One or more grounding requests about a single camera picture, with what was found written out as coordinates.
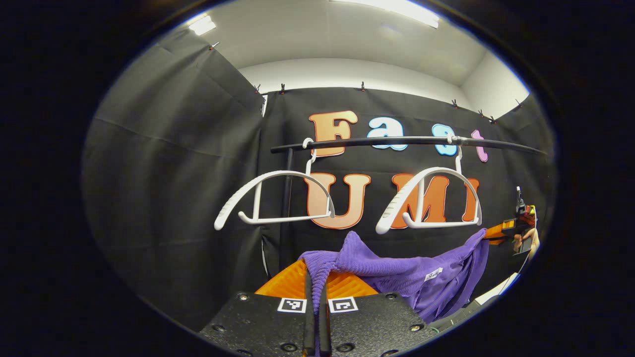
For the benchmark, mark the purple ribbed shirt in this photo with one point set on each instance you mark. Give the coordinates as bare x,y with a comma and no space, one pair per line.
397,277

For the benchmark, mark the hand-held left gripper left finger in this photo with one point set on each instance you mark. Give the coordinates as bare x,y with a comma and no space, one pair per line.
268,322

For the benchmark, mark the row of small black clips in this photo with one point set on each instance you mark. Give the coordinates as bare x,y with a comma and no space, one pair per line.
362,87

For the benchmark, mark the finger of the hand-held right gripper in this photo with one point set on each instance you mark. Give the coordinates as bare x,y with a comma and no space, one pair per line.
503,231

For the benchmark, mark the black backdrop cloth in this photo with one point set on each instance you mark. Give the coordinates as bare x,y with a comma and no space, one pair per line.
173,198

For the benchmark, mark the white flat board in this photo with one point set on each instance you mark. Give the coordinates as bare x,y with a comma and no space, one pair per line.
501,290

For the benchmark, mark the black metal clothes rack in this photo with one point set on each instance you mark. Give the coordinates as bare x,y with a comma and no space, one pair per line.
357,143

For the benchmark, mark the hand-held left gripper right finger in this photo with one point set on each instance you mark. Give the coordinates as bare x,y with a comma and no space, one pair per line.
367,325

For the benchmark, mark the white plastic clothes hanger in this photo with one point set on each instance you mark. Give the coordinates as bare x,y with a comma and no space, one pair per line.
283,173
439,170

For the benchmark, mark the ceiling light panel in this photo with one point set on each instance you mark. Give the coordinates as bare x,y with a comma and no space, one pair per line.
392,10
202,25

